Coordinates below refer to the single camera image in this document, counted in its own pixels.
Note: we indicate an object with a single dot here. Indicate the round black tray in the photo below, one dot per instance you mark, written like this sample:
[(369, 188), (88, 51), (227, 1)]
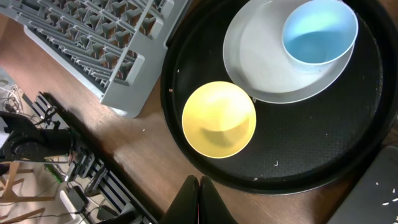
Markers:
[(295, 147)]

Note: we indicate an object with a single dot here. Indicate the grey plate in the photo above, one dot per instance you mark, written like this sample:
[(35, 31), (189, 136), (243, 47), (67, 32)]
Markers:
[(255, 59)]

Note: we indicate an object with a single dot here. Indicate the black rectangular tray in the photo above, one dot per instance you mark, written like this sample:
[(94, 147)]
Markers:
[(373, 200)]

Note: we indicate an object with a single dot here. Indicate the grey dishwasher rack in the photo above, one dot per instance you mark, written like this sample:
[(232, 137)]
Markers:
[(115, 48)]

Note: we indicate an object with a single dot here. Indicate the yellow bowl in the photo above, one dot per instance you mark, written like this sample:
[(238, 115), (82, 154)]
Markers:
[(219, 120)]

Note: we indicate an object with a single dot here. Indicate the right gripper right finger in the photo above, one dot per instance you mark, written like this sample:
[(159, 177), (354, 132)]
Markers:
[(211, 208)]

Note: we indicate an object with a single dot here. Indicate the blue cup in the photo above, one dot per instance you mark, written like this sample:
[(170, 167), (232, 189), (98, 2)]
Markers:
[(319, 32)]

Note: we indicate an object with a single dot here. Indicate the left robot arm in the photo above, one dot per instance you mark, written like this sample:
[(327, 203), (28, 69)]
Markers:
[(21, 140)]

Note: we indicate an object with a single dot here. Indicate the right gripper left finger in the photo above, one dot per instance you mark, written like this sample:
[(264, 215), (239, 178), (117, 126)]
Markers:
[(184, 208)]

